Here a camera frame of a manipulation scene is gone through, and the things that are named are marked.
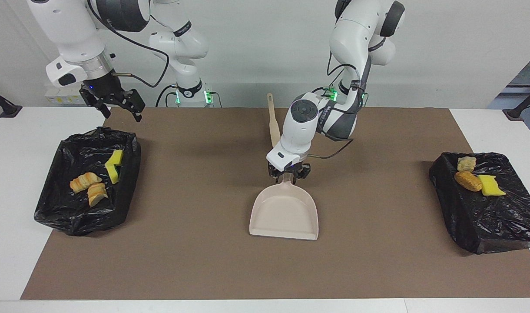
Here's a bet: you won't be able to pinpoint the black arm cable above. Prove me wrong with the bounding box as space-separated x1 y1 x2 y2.
308 37 374 160
87 0 170 89

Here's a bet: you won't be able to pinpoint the black bag lined bin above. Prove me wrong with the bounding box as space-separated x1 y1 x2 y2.
33 126 142 236
429 151 530 255

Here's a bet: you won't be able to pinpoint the beige plastic dustpan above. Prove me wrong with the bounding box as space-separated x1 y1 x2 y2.
249 173 319 241

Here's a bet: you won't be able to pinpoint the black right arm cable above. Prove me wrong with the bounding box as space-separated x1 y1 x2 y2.
87 0 170 89

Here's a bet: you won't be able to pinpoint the white power strip box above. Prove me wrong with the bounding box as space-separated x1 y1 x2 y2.
45 85 92 105

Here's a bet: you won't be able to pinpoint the black base cable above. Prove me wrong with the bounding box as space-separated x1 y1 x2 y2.
156 84 179 108

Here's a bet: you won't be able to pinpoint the beige hand brush black bristles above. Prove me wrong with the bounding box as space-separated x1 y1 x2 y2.
266 93 282 148

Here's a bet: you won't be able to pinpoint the black stand foot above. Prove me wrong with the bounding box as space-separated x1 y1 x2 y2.
0 83 22 118
503 85 530 121

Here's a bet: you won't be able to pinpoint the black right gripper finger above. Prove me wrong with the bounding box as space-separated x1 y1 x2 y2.
79 86 112 119
106 89 146 123

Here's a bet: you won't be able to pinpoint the orange croissant piece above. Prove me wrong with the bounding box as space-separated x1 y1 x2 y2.
70 172 103 193

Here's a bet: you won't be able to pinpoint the striped croissant piece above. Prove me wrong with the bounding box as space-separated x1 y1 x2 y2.
87 183 109 207

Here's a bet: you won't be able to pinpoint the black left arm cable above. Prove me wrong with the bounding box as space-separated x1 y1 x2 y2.
308 37 374 160

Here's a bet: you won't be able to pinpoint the brown table mat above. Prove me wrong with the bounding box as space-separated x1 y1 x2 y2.
20 107 530 300

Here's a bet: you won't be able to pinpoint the brown bread roll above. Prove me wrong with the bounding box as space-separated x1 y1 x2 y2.
454 171 483 192

